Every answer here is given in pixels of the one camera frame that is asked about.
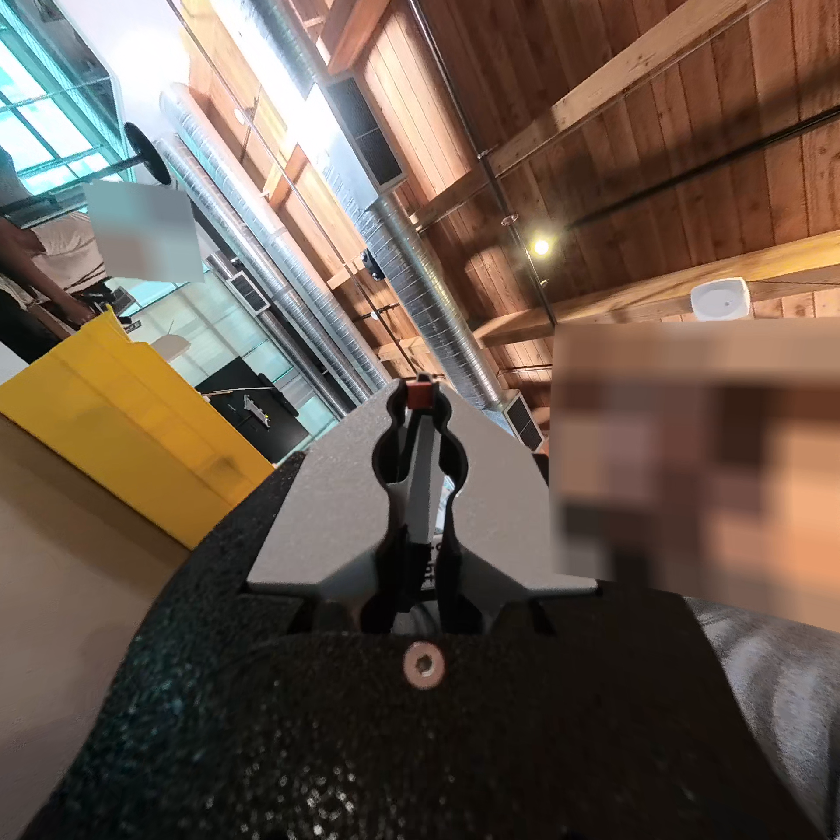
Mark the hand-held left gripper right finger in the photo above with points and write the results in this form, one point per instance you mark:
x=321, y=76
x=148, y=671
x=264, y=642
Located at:
x=505, y=518

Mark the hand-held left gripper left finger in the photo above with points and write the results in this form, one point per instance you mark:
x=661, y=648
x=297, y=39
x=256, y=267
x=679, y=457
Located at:
x=315, y=518

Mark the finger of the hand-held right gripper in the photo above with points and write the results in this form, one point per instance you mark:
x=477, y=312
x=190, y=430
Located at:
x=397, y=502
x=425, y=485

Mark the small orange block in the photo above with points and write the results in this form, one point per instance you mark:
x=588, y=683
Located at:
x=421, y=394

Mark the yellow plastic bin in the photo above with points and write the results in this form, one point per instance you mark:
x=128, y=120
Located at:
x=124, y=420

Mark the black square panel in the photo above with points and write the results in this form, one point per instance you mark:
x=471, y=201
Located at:
x=256, y=407

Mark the small black ceiling device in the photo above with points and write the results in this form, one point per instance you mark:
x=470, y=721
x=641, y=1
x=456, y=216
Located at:
x=374, y=264

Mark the ceiling lamp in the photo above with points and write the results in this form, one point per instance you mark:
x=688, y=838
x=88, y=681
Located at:
x=541, y=247

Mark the black hanging rod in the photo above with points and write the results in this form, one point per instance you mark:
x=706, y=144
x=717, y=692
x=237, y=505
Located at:
x=499, y=190

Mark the white ceiling device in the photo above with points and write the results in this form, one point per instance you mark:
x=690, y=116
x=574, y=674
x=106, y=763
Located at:
x=720, y=299

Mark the person's grey sweater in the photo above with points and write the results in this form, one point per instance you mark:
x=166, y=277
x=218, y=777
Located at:
x=781, y=709

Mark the black round disc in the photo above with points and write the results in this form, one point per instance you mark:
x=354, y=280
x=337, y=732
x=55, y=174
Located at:
x=148, y=154

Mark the large window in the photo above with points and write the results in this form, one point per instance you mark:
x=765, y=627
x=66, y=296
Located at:
x=46, y=98

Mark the wall vent grille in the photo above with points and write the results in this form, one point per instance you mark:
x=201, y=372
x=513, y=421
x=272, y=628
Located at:
x=523, y=420
x=246, y=292

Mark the silver duct pipe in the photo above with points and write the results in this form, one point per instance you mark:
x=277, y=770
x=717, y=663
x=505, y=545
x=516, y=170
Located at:
x=426, y=295
x=308, y=367
x=262, y=229

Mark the metal duct vent box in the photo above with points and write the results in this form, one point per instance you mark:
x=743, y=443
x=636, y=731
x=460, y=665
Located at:
x=367, y=131

